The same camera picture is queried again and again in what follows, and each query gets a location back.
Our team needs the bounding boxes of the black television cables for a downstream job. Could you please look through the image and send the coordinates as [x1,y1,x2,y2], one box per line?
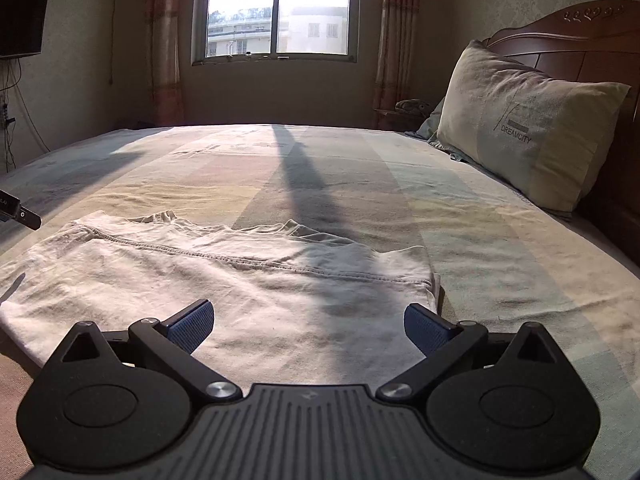
[0,57,51,171]

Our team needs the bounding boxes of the wooden bed headboard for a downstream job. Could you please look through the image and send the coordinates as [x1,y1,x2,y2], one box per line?
[480,0,640,261]

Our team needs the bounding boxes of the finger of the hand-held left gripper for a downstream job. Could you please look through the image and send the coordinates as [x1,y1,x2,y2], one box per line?
[15,209,44,231]

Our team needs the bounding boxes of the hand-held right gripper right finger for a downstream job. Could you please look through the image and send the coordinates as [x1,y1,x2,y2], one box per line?
[375,302,569,406]

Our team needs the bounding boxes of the black wall television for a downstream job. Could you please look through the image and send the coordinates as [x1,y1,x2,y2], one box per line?
[0,0,48,58]

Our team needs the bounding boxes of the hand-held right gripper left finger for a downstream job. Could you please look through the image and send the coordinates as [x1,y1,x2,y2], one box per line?
[57,299,244,404]

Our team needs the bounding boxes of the pink striped curtain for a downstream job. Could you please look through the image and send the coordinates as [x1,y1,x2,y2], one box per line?
[145,0,183,128]
[372,0,418,111]

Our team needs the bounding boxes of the white printed T-shirt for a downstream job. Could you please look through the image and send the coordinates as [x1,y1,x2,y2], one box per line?
[0,210,441,391]

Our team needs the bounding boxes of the beige printed pillow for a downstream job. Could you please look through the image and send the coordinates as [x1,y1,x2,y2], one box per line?
[430,40,631,213]

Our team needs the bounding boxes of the patchwork bed sheet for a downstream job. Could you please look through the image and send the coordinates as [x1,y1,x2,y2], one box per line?
[0,122,640,480]

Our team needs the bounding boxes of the wooden nightstand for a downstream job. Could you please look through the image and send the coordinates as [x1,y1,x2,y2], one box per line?
[372,107,431,132]

